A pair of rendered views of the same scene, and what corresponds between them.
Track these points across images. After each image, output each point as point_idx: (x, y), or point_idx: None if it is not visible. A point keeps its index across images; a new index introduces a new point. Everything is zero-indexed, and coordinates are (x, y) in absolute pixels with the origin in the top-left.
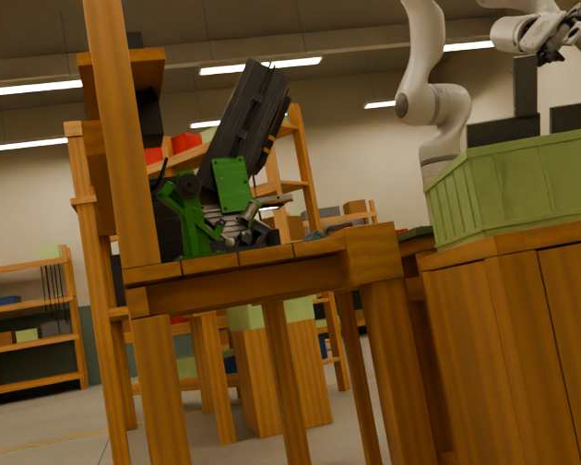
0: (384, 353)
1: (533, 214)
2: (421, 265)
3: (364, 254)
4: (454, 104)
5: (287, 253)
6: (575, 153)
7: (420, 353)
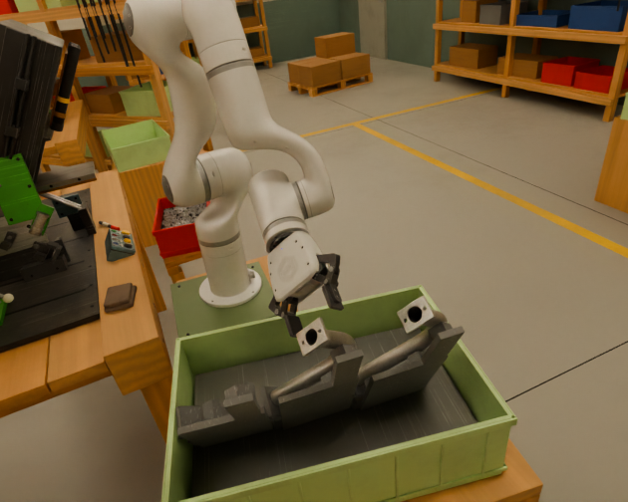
0: (159, 429)
1: None
2: None
3: (130, 371)
4: (228, 186)
5: (42, 392)
6: (287, 492)
7: None
